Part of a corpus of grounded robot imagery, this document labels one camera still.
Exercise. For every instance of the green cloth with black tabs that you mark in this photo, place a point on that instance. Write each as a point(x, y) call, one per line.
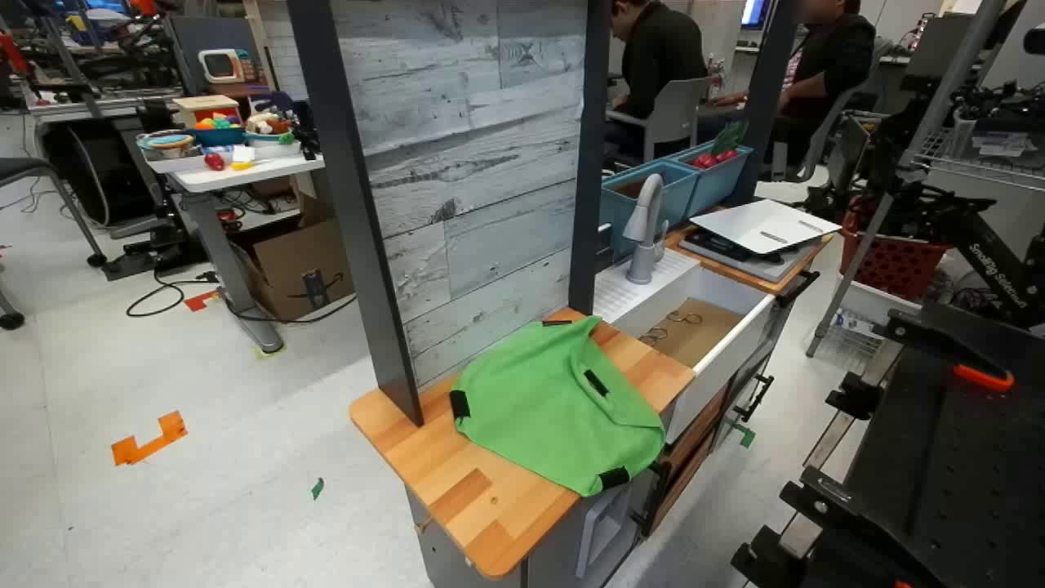
point(548, 410)

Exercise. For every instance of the grey wood plank back panel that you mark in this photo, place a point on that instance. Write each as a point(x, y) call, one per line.
point(467, 165)

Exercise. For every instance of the large blue plastic bin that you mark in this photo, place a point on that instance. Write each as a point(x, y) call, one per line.
point(679, 198)

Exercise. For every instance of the open wooden drawer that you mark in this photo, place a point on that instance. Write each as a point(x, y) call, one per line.
point(723, 359)

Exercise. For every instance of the wooden kitchen countertop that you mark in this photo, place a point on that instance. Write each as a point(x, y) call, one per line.
point(479, 502)

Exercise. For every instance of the small blue plastic bin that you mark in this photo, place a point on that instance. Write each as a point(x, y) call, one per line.
point(720, 187)

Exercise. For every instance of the brown cardboard box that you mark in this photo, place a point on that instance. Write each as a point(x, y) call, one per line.
point(294, 266)

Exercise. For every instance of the red items in bin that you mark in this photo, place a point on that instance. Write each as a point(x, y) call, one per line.
point(717, 157)

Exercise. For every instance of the white chair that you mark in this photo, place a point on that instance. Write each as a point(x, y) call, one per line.
point(679, 110)

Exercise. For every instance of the wooden stove counter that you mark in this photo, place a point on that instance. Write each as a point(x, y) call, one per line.
point(778, 281)

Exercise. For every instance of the grey toy kitchen cabinet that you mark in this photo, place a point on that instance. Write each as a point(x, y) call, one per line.
point(566, 549)

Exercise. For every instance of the seated person in black shirt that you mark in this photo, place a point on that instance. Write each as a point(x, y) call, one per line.
point(657, 50)

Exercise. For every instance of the green floor tape piece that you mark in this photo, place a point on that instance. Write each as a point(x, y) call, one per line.
point(317, 486)

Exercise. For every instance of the white table with grey leg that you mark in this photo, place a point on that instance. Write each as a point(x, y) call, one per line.
point(248, 172)

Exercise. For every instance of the yellow white toy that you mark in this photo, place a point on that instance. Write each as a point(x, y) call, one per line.
point(244, 157)

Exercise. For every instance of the small orange floor tape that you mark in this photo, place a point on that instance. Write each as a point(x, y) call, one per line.
point(200, 299)

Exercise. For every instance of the red toy ball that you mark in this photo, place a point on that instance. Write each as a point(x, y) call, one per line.
point(215, 161)

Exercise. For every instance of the colourful toy bowl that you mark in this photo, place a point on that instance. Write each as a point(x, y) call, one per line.
point(215, 131)

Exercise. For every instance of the grey metal stand pole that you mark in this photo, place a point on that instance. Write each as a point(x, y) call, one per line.
point(870, 252)

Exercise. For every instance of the wooden toy box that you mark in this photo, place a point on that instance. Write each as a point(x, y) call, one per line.
point(208, 110)

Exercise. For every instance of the red plastic basket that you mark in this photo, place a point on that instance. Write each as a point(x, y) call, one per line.
point(893, 266)

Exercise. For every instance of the white toy monitor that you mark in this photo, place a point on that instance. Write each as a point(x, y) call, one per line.
point(224, 67)

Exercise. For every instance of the seated person in dark jacket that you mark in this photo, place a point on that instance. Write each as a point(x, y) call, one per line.
point(835, 52)

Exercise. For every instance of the black perforated equipment cart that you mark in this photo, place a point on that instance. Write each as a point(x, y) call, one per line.
point(957, 477)

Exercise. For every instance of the thin black upright post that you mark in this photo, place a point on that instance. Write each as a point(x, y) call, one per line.
point(588, 165)

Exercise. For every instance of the wide black slanted post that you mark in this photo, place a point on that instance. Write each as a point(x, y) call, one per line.
point(361, 239)

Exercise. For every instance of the black post beside blue bins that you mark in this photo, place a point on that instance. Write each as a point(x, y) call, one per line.
point(774, 85)

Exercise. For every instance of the orange floor tape bracket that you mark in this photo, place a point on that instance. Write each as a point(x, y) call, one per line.
point(134, 449)

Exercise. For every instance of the black robot stand frame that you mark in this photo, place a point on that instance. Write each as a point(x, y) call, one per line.
point(969, 216)

